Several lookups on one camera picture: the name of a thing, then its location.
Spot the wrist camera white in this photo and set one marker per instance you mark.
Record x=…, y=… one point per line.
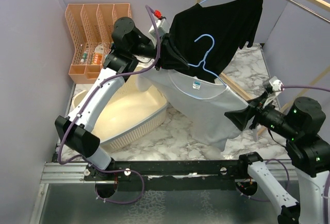
x=273, y=86
x=162, y=24

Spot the black t shirt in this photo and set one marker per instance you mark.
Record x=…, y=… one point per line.
x=208, y=37

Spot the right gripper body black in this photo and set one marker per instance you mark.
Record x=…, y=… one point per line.
x=273, y=117

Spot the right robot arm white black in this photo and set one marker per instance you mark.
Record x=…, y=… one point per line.
x=309, y=155

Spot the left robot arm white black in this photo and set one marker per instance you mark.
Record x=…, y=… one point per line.
x=131, y=53

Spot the cream laundry basket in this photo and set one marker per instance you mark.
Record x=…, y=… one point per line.
x=117, y=113

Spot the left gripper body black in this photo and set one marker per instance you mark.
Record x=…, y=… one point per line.
x=150, y=51

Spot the metal hanging rod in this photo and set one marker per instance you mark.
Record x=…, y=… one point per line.
x=308, y=10

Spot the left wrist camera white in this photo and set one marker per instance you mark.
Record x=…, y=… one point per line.
x=162, y=24

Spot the wooden clothes rack frame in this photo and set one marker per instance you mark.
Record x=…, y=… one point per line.
x=296, y=43

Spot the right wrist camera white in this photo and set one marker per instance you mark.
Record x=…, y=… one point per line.
x=273, y=86

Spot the white t shirt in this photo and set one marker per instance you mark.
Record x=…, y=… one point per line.
x=202, y=102

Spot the orange plastic file organizer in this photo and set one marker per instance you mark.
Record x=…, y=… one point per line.
x=89, y=26

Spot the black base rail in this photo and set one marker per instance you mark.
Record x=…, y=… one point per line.
x=132, y=176

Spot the small bottle in organizer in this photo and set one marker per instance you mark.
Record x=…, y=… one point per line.
x=84, y=57

